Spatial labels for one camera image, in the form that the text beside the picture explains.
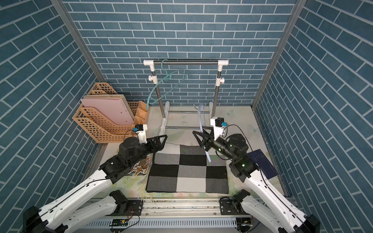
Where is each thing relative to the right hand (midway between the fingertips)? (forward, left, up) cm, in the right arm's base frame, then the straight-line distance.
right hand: (199, 129), depth 64 cm
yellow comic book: (-7, +34, -34) cm, 48 cm away
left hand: (0, +17, -10) cm, 19 cm away
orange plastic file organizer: (+9, +58, -18) cm, 61 cm away
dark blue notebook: (+3, -35, -27) cm, 44 cm away
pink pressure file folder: (+18, +53, -11) cm, 57 cm away
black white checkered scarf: (-5, +8, -33) cm, 35 cm away
